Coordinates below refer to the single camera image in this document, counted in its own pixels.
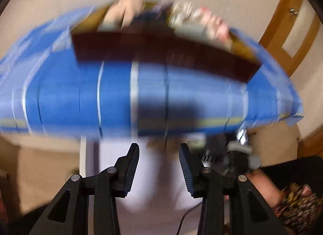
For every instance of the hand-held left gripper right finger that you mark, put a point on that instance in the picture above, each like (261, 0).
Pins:
(186, 169)

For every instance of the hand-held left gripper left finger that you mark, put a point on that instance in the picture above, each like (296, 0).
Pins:
(131, 169)

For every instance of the white drawer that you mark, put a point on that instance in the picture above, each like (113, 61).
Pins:
(156, 174)

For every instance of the dark brown box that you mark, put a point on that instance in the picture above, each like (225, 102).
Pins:
(151, 48)

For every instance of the person's right forearm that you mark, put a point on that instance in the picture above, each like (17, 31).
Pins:
(267, 187)

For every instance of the blue striped bedsheet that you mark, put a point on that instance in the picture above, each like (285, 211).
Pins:
(63, 93)

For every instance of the wooden door frame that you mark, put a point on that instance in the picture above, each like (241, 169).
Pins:
(277, 22)

